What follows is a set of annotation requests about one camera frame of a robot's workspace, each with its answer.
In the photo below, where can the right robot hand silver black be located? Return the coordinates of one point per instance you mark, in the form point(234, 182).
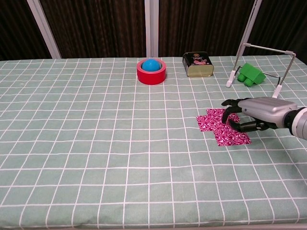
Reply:
point(263, 107)

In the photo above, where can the green plastic toy block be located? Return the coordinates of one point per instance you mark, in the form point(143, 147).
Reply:
point(251, 73)

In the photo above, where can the black gold tin can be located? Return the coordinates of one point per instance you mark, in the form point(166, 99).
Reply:
point(199, 70)

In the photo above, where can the dark brown curtain panel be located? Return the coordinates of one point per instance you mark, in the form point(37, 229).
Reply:
point(96, 28)
point(16, 28)
point(283, 24)
point(204, 24)

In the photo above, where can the red tape roll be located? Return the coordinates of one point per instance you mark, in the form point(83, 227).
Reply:
point(151, 77)

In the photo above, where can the blue ball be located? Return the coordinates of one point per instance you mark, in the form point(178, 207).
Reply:
point(151, 65)

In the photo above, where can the green white checked tablecloth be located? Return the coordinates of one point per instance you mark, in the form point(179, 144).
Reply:
point(96, 143)

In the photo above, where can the aluminium frame post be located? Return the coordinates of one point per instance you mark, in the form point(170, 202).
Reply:
point(249, 24)
point(45, 31)
point(151, 28)

